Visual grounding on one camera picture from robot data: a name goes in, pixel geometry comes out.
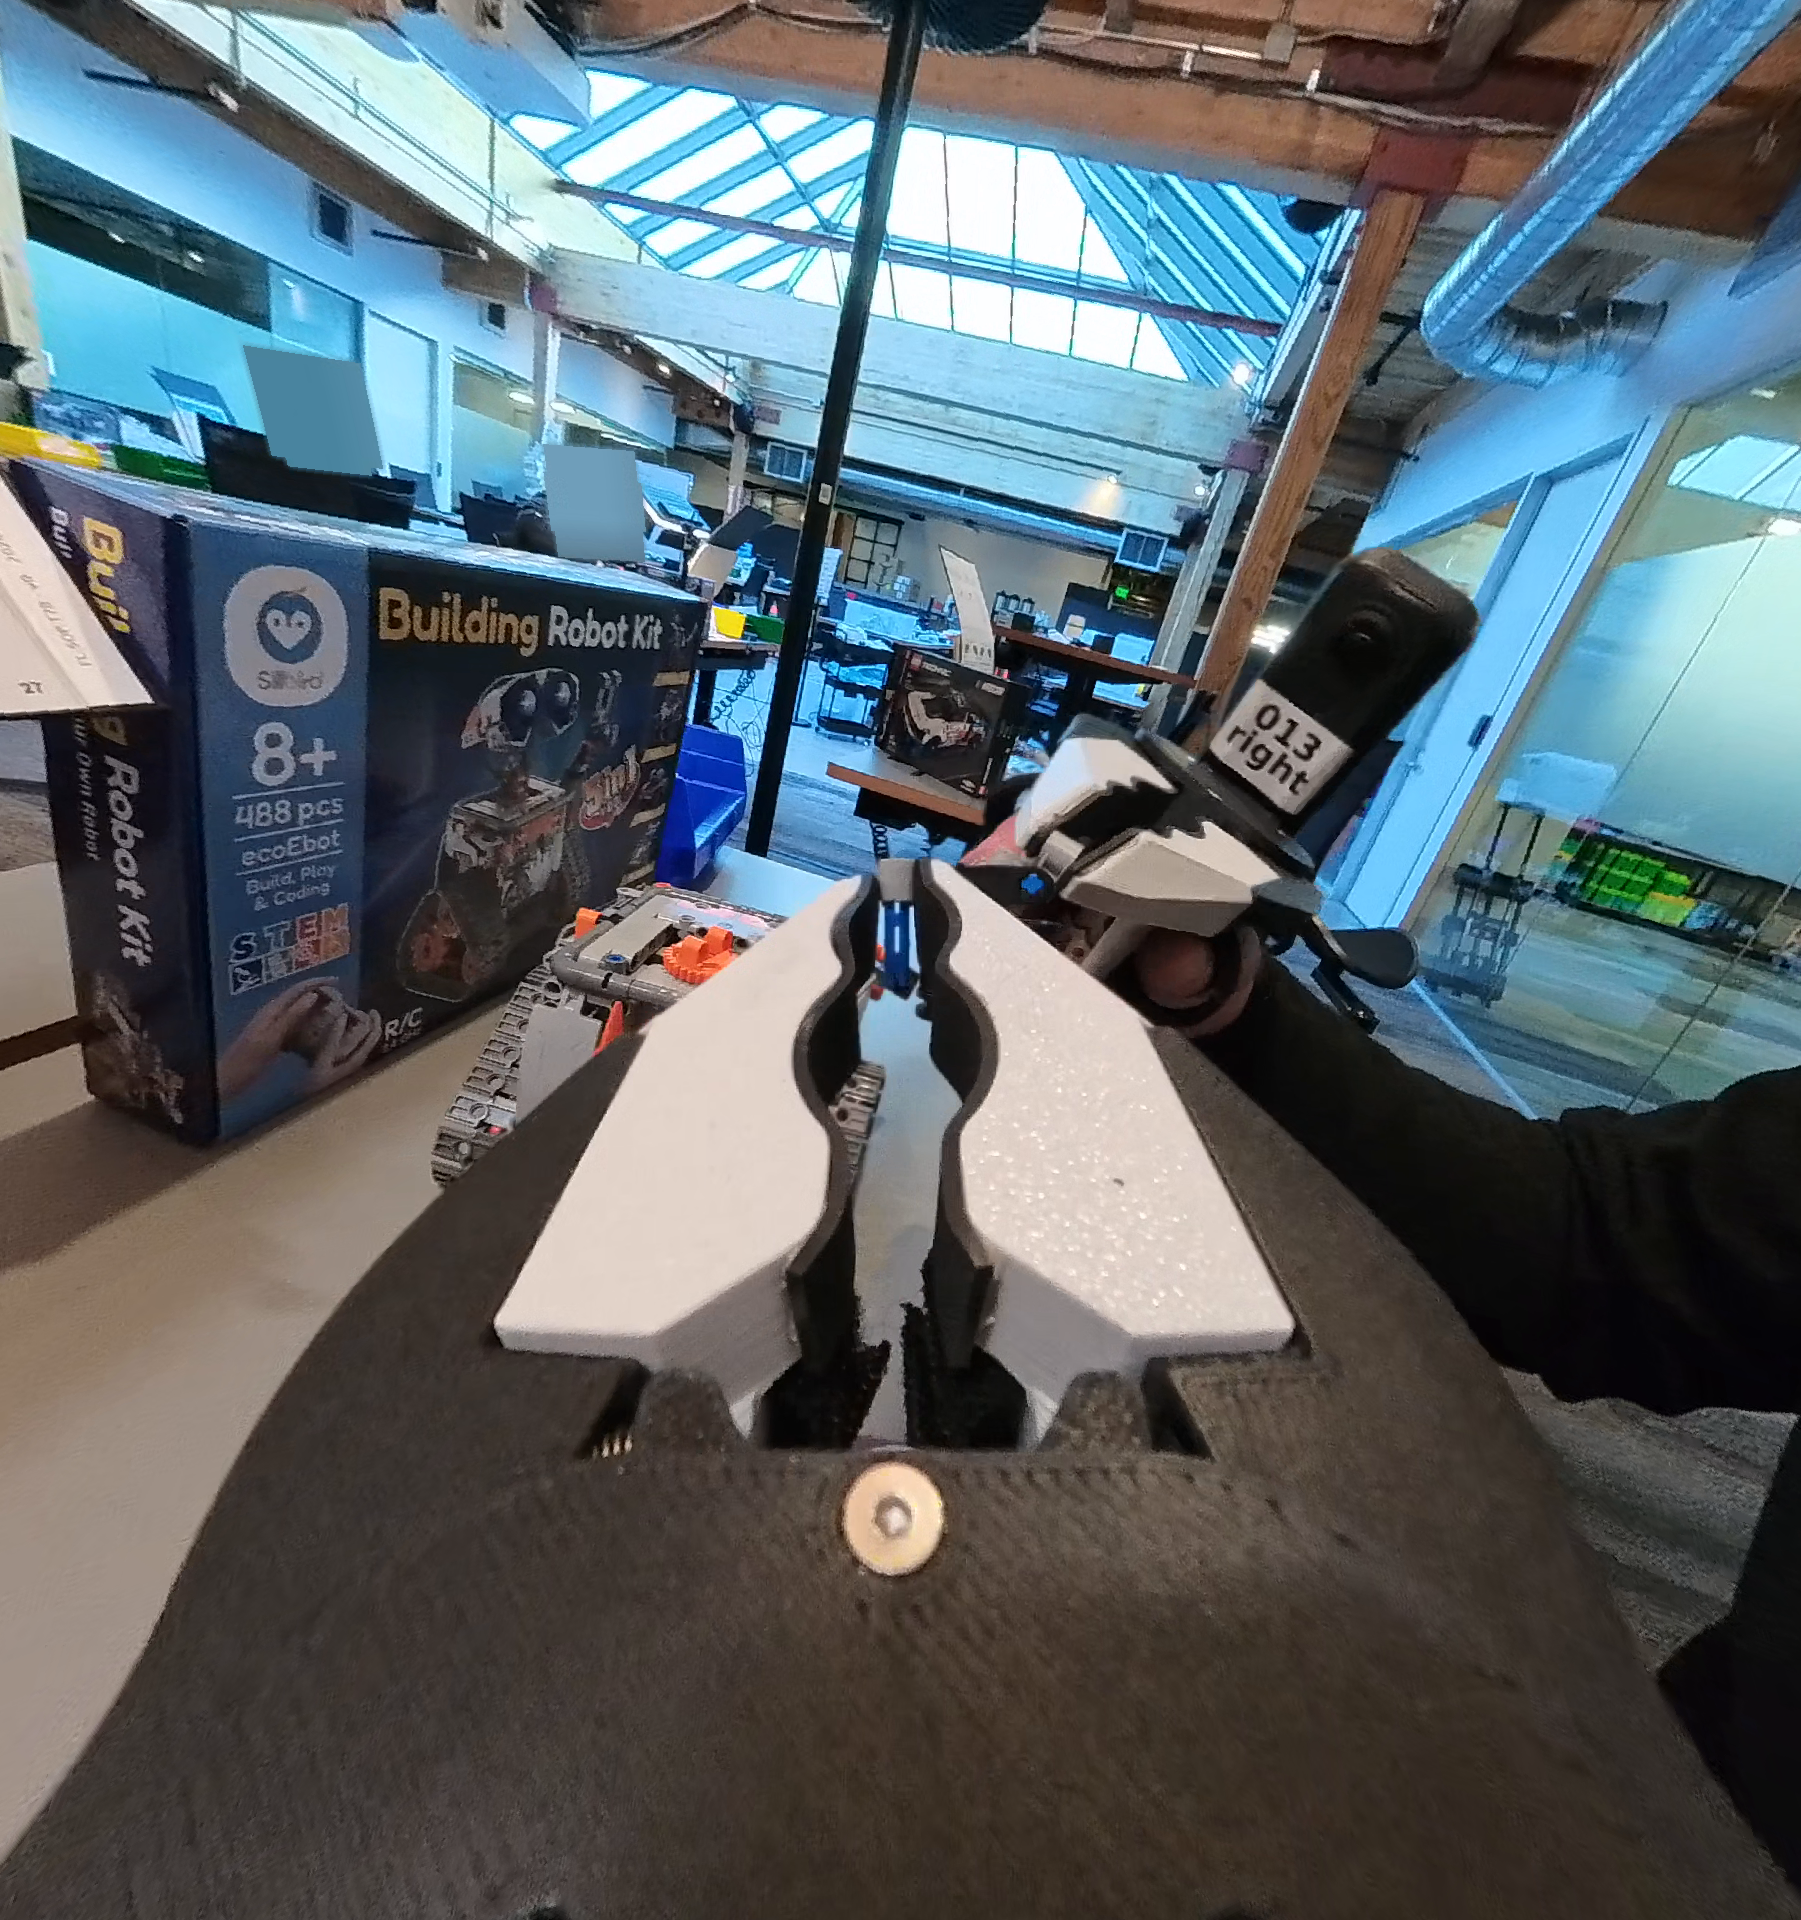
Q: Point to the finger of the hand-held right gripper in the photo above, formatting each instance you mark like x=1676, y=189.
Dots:
x=1095, y=795

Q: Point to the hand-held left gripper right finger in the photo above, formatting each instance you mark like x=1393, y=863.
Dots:
x=1113, y=1201

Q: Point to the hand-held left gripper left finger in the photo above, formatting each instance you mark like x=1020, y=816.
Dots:
x=676, y=1201

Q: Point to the grey orange tracked toy robot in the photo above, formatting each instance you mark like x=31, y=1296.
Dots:
x=616, y=992

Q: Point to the blue connector pin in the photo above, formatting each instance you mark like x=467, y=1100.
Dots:
x=897, y=931

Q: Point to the black printed box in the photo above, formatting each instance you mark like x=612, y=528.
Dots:
x=945, y=722

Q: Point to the blue plastic bin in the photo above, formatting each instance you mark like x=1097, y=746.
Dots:
x=707, y=810

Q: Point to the blue robot kit box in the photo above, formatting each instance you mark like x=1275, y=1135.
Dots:
x=362, y=810

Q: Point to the open instruction booklet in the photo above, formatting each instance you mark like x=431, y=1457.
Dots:
x=15, y=587

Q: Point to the wooden post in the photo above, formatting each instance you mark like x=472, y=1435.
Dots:
x=1305, y=451

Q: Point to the silver ventilation duct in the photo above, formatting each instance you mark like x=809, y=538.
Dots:
x=1607, y=180

